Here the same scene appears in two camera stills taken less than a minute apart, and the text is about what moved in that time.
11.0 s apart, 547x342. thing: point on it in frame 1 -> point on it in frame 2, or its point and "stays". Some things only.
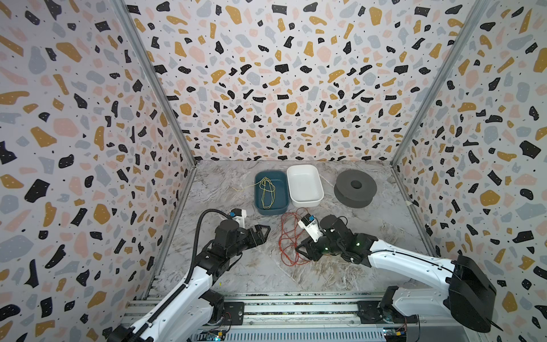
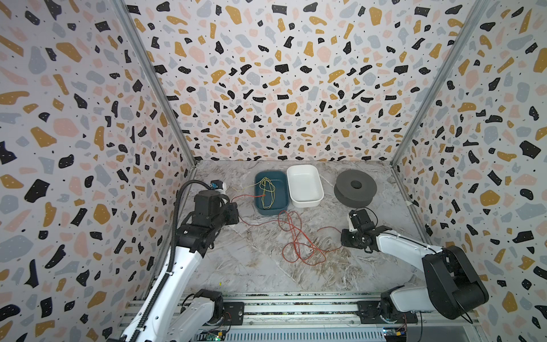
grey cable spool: x=355 y=189 stays
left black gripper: x=260 y=239 -> x=231 y=208
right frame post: x=478 y=10 stays
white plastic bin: x=305 y=188 stays
